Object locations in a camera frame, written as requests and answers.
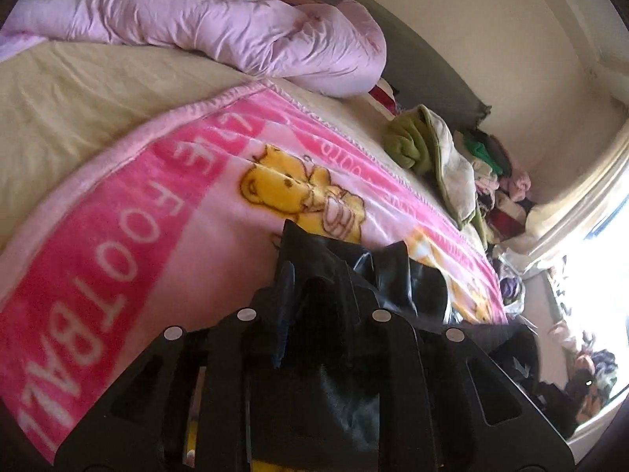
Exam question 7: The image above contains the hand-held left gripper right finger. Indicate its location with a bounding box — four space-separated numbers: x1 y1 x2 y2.
302 277 577 472

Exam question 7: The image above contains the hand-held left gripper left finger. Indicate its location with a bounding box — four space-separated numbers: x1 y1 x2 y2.
54 260 296 472

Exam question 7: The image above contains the black leather jacket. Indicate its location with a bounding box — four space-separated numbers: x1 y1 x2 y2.
248 219 541 472

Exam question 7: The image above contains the pile of folded clothes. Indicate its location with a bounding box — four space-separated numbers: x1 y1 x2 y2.
452 127 537 253

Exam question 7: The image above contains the purple cloth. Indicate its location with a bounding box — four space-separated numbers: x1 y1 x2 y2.
498 274 528 308

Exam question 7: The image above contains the pink bear printed blanket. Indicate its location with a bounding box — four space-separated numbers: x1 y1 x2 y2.
0 80 510 464

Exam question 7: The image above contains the green and cream cloth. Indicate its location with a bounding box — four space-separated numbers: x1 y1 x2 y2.
382 104 488 251

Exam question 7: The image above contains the dark patterned cloth heap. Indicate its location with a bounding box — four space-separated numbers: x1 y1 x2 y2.
548 319 621 426

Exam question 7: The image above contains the cream curtain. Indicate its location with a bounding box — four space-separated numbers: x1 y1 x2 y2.
506 123 629 269

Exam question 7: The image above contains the red pillow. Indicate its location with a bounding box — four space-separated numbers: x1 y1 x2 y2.
368 83 400 115

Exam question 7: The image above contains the grey headboard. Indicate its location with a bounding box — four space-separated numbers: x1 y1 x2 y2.
253 0 493 129

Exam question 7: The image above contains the lilac duvet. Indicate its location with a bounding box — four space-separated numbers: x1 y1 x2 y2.
0 0 387 98

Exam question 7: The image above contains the beige bed sheet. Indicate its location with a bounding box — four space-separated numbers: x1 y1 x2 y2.
0 41 389 253

